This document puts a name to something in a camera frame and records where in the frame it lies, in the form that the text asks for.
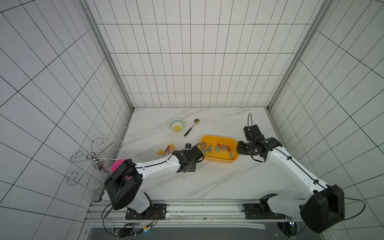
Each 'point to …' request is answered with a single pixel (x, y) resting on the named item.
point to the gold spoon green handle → (196, 121)
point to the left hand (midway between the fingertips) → (185, 167)
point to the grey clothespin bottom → (231, 154)
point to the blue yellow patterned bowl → (176, 124)
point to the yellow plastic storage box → (219, 149)
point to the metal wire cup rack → (97, 150)
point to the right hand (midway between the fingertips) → (234, 147)
